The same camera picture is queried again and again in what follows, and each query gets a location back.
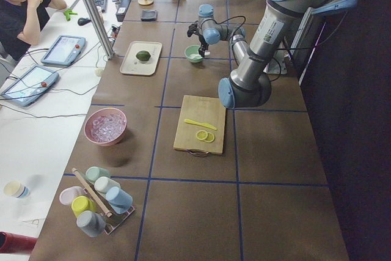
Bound pink bowl with ice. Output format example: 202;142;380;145
84;108;127;146

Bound red object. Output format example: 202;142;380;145
1;232;37;254

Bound seated person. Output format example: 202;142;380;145
1;0;67;62

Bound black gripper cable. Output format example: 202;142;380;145
218;15;247;34

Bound white rabbit tray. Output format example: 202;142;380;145
119;41;162;76

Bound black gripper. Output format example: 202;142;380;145
187;21;209;57

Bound yellow plastic knife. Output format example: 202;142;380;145
184;119;217;130

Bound white cup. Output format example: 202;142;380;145
94;176;121;195

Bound paper cup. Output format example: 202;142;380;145
3;180;30;199

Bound white wire cup rack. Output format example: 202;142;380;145
85;190;135;235

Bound grey cup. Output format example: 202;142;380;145
76;210;106;237

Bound black computer mouse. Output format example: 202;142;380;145
77;18;91;26

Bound teach pendant tablet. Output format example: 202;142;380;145
1;65;60;107
41;35;86;67

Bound grey folded cloth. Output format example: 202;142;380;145
141;10;158;21

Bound green clamp tool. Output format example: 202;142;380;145
63;9;78;21

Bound lower teach pendant tablet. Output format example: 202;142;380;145
1;65;60;107

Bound white plastic spoon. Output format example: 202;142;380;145
189;51;210;59

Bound upper teach pendant tablet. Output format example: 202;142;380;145
41;35;86;67

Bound lower lemon slice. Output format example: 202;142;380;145
203;132;215;143

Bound lemon slice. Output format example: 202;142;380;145
196;130;207;141
203;132;215;143

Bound pink cup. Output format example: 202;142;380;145
59;186;84;206

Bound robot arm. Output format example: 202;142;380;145
187;0;358;109

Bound aluminium frame post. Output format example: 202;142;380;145
83;0;114;60

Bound upper lemon slice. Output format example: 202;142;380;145
196;130;207;141

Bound green bowl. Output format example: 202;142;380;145
185;45;204;63

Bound green cup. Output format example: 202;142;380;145
85;166;111;184

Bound green avocado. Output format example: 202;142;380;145
136;50;151;62

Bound yellow cup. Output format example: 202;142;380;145
71;196;97;217

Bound bamboo cutting board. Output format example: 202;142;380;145
174;95;226;155

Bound wooden rack rod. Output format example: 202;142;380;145
71;168;114;218

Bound blue cup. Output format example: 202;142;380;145
106;186;133;214

